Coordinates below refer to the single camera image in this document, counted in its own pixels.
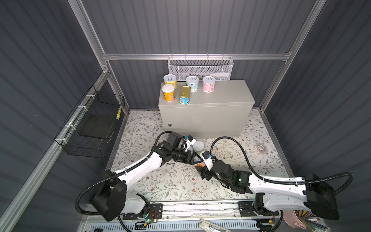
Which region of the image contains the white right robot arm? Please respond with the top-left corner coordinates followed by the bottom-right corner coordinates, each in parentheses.
top-left (195, 160), bottom-right (340, 220)

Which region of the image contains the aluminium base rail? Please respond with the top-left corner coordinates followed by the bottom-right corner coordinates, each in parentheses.
top-left (78, 199), bottom-right (294, 232)

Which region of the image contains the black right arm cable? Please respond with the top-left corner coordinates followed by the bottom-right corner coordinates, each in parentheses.
top-left (210, 136), bottom-right (355, 195)

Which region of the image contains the black wire basket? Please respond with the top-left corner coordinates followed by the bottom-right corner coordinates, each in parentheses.
top-left (55, 87), bottom-right (125, 158)

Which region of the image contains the orange green can plastic lid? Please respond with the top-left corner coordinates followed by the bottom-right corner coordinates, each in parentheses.
top-left (192, 140), bottom-right (205, 154)

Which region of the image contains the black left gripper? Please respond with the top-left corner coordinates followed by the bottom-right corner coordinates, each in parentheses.
top-left (171, 149), bottom-right (203, 165)

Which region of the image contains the yellow orange can plastic lid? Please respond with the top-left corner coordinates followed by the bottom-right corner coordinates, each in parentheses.
top-left (161, 84), bottom-right (175, 102)

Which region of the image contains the yellow can pull-tab lid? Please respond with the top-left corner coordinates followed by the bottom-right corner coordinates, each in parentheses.
top-left (163, 74), bottom-right (177, 89)

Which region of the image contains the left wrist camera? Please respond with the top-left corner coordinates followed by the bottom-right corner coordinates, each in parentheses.
top-left (184, 135), bottom-right (197, 151)

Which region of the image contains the yellow tag on basket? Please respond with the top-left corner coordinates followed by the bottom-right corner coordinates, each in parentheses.
top-left (116, 106), bottom-right (122, 120)

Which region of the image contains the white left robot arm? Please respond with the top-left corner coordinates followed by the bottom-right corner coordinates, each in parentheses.
top-left (90, 131), bottom-right (203, 221)

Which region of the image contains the white wire mesh basket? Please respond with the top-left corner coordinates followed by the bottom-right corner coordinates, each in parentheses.
top-left (167, 56), bottom-right (234, 82)

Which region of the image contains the grey metal cabinet box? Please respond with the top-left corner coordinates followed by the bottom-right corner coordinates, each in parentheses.
top-left (158, 80), bottom-right (255, 139)

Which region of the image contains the pink can pull-tab lid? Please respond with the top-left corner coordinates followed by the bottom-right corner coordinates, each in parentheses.
top-left (202, 76), bottom-right (216, 93)

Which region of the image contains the gold rectangular tin can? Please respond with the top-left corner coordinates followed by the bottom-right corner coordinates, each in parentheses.
top-left (179, 85), bottom-right (191, 104)

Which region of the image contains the orange can pull-tab lid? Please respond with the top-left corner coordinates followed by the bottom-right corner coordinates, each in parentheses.
top-left (194, 162), bottom-right (206, 171)

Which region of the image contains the blue can white lid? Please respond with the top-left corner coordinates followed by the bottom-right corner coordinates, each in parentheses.
top-left (186, 75), bottom-right (199, 93)

